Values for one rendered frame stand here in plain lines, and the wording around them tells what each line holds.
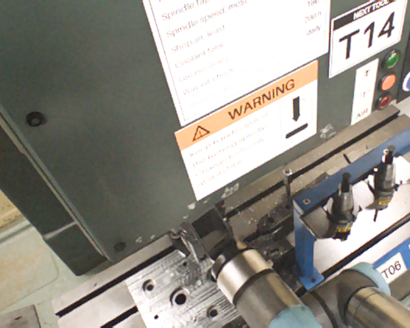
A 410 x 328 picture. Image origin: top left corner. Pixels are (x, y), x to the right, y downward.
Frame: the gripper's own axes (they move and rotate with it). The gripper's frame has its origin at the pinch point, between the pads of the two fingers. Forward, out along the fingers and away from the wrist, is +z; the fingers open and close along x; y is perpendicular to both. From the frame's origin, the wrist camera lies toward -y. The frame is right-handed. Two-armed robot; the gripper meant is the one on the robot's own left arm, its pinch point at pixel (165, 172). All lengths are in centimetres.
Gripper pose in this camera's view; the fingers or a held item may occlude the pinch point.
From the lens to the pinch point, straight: 76.2
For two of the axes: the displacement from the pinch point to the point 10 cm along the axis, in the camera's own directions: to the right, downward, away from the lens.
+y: 1.0, 6.4, 7.6
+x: 8.0, -5.1, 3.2
